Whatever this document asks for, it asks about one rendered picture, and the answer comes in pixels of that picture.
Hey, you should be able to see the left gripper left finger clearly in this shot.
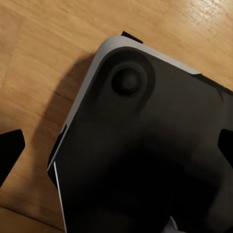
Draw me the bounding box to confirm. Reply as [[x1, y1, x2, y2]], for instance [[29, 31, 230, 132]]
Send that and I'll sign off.
[[0, 129, 25, 187]]

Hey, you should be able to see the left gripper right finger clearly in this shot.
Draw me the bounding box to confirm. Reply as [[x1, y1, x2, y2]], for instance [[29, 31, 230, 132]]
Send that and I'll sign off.
[[217, 129, 233, 168]]

